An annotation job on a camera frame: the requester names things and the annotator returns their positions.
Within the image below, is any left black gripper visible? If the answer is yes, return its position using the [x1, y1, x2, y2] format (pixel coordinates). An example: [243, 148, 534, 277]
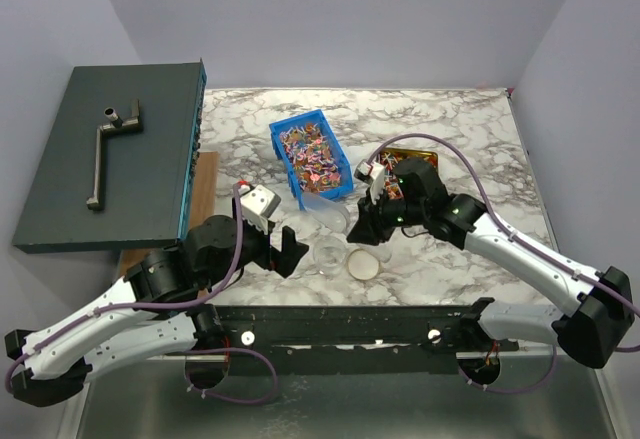
[202, 197, 309, 289]

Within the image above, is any round jar lid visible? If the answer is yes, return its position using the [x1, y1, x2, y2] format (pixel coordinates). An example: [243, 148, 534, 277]
[346, 249, 381, 281]

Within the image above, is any clear glass jar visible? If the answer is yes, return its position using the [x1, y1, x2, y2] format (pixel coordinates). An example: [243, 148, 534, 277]
[312, 236, 347, 275]

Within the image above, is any metal candy tin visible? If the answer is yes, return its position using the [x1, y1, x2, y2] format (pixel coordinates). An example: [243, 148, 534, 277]
[377, 147, 438, 199]

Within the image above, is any blue candy bin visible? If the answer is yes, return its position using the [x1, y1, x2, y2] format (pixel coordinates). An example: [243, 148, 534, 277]
[269, 109, 354, 210]

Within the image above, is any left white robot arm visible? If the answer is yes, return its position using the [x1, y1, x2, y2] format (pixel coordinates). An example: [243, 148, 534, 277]
[5, 215, 309, 407]

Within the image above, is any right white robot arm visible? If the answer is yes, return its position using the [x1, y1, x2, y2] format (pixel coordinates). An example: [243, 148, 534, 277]
[347, 157, 635, 369]

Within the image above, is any wooden board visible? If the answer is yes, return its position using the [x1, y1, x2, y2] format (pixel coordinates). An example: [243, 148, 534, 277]
[117, 152, 220, 277]

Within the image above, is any dark grey box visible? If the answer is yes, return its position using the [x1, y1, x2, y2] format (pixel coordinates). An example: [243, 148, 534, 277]
[12, 62, 207, 254]

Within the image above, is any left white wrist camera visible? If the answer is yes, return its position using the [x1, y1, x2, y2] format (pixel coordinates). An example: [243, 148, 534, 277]
[239, 183, 281, 235]

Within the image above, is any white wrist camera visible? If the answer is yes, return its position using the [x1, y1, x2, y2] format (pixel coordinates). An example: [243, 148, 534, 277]
[354, 160, 386, 204]
[239, 183, 281, 235]

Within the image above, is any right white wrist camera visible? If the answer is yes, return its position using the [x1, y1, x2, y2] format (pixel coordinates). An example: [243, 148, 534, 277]
[354, 160, 386, 204]

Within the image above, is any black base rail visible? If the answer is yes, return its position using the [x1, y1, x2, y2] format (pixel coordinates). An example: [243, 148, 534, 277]
[185, 301, 518, 381]

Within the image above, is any metal crank handle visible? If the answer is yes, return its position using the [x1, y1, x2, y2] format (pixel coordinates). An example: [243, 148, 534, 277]
[85, 100, 145, 211]

